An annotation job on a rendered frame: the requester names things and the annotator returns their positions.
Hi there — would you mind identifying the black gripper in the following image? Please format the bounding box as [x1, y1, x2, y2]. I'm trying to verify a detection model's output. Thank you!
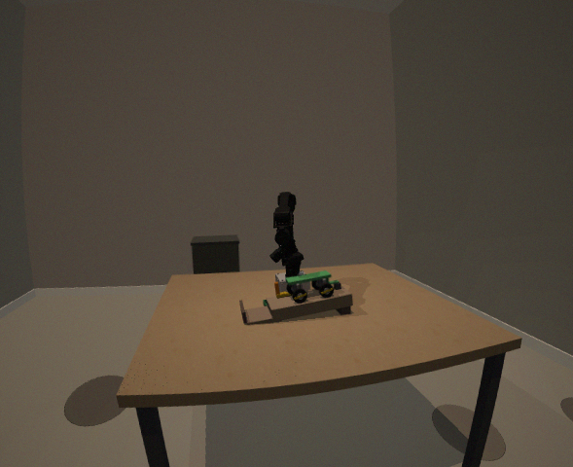
[282, 237, 304, 274]

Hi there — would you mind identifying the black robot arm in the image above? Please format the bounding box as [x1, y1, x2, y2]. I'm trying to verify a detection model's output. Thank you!
[269, 192, 298, 278]

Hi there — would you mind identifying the tan wooden ramp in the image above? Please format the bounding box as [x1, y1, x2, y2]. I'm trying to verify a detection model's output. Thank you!
[239, 282, 353, 325]

